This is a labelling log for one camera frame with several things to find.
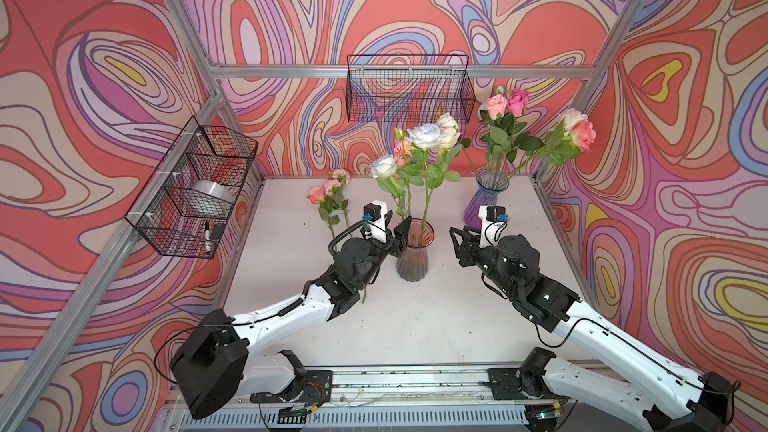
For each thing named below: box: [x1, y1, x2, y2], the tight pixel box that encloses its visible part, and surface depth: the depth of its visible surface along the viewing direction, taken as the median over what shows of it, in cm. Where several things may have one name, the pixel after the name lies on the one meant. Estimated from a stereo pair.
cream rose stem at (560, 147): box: [528, 108, 588, 167], surface depth 80 cm
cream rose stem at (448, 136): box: [421, 112, 471, 247], surface depth 75 cm
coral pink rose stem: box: [509, 120, 597, 178], surface depth 78 cm
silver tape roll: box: [191, 180, 237, 203], surface depth 75 cm
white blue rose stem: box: [371, 155, 406, 222], surface depth 72 cm
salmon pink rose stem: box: [306, 185, 340, 239], surface depth 111 cm
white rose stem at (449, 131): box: [436, 112, 477, 178], surface depth 72 cm
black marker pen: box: [205, 220, 211, 255], surface depth 74 cm
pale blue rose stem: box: [404, 123, 446, 247], surface depth 69 cm
